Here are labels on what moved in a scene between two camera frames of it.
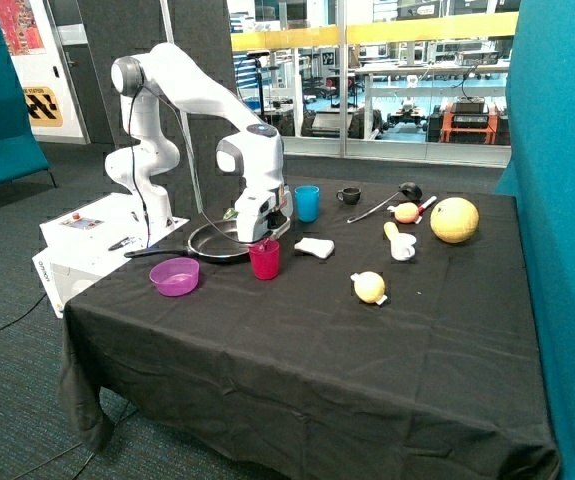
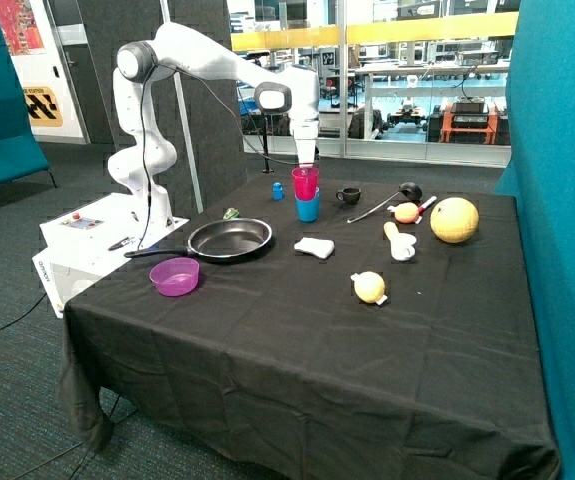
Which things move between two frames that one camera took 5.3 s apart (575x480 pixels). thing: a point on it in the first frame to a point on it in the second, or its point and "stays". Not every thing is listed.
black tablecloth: (383, 332) stays
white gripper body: (259, 212) to (306, 151)
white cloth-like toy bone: (319, 247) stays
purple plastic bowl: (175, 276) stays
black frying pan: (207, 239) stays
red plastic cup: (265, 255) to (305, 182)
